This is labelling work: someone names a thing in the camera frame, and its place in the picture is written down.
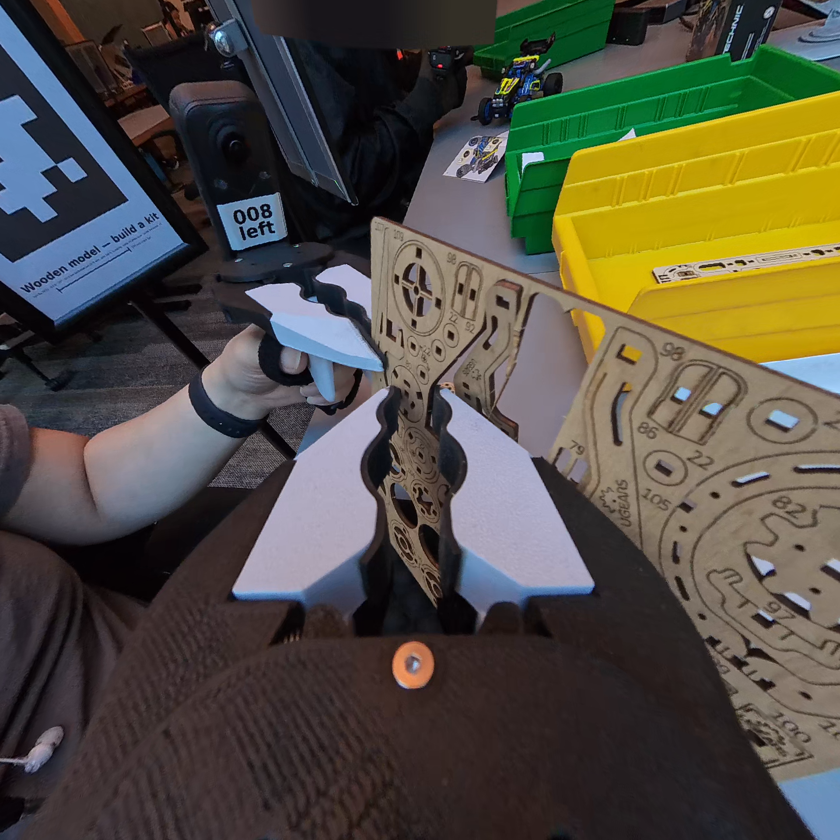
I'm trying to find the grey metal frame panel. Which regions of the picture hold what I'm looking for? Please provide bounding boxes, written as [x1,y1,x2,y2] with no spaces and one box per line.
[206,0,358,206]

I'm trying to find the person's brown shirt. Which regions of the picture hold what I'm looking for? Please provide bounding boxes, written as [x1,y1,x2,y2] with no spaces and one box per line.
[0,403,231,840]

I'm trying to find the black toy kit box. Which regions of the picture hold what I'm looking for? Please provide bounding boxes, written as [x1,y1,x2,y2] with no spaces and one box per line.
[686,0,782,63]

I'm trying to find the person's left hand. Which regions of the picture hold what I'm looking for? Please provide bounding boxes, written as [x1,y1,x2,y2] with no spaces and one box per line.
[220,325,361,421]

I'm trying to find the black rectangular case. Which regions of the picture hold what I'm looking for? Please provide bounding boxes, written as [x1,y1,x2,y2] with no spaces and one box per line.
[607,7,651,47]

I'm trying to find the nested green plastic bins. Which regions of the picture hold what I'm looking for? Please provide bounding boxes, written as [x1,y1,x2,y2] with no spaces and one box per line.
[505,46,840,255]

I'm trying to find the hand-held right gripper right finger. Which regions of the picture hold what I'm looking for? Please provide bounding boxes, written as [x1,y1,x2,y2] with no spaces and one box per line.
[433,388,596,621]

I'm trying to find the blue yellow toy buggy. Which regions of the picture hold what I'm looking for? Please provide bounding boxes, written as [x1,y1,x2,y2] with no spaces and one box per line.
[476,33,564,126]

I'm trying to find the black wristband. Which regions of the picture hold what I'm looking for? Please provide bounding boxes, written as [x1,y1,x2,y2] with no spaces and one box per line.
[189,371,263,439]

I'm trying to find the grey round stand base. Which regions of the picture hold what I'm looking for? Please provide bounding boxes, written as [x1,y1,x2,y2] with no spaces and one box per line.
[797,16,840,63]

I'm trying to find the nested yellow plastic bins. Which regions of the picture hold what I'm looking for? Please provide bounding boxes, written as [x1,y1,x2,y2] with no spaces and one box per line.
[553,92,840,362]

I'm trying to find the narrow wooden parts sheet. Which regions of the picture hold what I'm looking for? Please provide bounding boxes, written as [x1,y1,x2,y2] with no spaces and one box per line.
[651,244,840,284]

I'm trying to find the person's left forearm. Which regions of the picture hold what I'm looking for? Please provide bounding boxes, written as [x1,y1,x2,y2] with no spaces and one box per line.
[0,387,266,546]

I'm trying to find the white drawstring end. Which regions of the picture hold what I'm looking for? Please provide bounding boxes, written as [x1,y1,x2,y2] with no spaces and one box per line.
[0,725,65,774]

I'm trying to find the laser-cut wooden parts sheet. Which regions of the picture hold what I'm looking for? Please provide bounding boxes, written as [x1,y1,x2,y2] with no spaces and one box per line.
[371,217,840,785]

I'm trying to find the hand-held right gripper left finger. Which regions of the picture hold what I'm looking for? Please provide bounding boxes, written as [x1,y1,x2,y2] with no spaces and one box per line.
[233,387,403,621]

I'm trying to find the black easel stand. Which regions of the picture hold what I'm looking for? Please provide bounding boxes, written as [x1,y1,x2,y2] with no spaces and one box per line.
[0,282,296,460]

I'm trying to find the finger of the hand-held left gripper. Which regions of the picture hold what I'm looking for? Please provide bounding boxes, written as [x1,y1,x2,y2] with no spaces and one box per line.
[298,264,374,322]
[246,282,388,374]

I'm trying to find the black framed marker sign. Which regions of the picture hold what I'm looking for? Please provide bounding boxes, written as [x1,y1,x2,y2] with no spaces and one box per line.
[0,0,210,342]

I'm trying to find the green plastic bin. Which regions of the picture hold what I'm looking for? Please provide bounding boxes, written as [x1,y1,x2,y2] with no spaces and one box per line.
[472,0,616,80]

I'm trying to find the printed buggy picture card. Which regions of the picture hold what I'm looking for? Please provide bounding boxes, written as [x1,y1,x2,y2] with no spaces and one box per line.
[443,131,509,181]

